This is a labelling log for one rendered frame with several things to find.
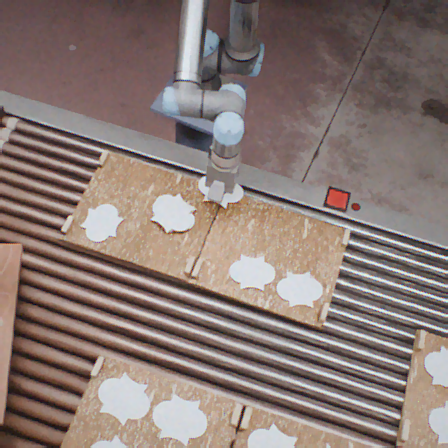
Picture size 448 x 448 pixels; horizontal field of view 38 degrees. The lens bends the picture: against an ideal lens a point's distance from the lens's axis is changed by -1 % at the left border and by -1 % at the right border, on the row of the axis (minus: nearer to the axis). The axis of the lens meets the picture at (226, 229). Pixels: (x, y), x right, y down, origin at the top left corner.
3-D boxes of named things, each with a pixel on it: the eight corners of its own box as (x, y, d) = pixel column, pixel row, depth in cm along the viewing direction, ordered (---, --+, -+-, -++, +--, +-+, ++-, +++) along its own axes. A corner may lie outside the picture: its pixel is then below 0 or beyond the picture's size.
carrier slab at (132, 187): (106, 154, 214) (106, 151, 213) (224, 191, 211) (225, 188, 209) (60, 240, 197) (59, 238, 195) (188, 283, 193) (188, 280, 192)
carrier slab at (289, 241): (226, 192, 210) (227, 190, 209) (349, 233, 206) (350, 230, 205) (188, 284, 193) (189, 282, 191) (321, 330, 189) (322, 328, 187)
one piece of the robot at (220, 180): (199, 171, 174) (197, 204, 188) (231, 180, 173) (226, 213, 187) (212, 137, 180) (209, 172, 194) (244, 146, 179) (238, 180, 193)
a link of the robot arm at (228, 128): (246, 110, 169) (243, 135, 164) (242, 136, 178) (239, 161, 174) (216, 106, 169) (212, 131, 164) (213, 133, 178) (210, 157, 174)
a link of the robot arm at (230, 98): (206, 79, 176) (201, 109, 170) (247, 82, 176) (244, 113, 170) (206, 98, 183) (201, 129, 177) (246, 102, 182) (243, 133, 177)
